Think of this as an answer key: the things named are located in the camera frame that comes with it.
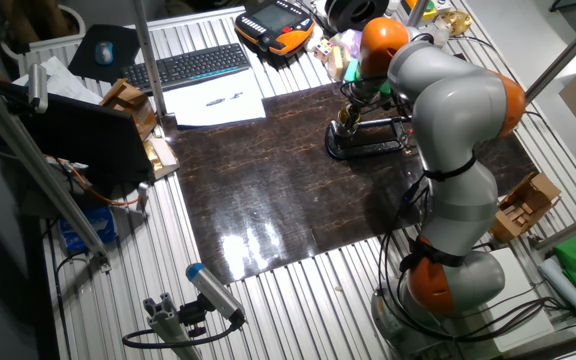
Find white paper sheet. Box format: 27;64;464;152
161;69;268;128

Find open brown cardboard box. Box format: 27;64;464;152
99;78;158;142

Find slanted aluminium post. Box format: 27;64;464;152
525;4;576;101

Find blue tissue pack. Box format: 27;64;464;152
58;205;118;254

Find Rubik's cube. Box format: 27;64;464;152
313;38;334;64

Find dark marble pattern mat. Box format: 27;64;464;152
161;82;539;286

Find black keyboard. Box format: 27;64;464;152
120;42;252;95

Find grey camera with blue cap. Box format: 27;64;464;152
185;262;247;324

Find brown cardboard box with inserts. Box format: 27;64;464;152
489;172;563;244

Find plastic bag of sponges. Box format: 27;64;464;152
325;28;364;84

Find black filament spool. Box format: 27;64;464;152
325;0;391;34

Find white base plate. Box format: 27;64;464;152
467;247;555;354

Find black C-clamp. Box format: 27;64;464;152
324;115;413;161

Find long aluminium beam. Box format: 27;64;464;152
0;69;112;274

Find orange black teach pendant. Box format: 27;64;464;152
233;0;316;56

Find slim grey camera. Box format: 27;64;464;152
26;62;49;114

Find black laptop screen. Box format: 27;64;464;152
0;79;154;186

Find loose white papers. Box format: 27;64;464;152
11;55;104;106

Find grey blue computer mouse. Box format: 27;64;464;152
93;40;115;67

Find short aluminium profile post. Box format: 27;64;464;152
142;292;204;360

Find yellow green emergency button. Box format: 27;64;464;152
400;0;439;24

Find black camera ball mount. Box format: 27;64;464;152
177;293;210;339

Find white round bin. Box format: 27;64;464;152
0;3;87;61

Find orange cable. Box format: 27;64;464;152
42;154;142;207

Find tall aluminium post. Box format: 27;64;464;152
128;0;168;119

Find pale blue roll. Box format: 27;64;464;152
537;255;576;325

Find thin aluminium post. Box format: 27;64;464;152
407;0;432;25

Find gold metal ornament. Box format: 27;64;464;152
437;9;474;37

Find aluminium frame beam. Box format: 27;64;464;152
532;204;576;254

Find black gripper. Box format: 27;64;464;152
338;91;385;129

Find gold foil box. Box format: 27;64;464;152
141;134;181;181

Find black camera cable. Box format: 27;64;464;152
121;308;247;350

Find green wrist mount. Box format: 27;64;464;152
343;58;392;97

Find black mouse pad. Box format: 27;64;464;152
67;23;142;84

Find small glass jar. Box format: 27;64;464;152
335;122;360;140

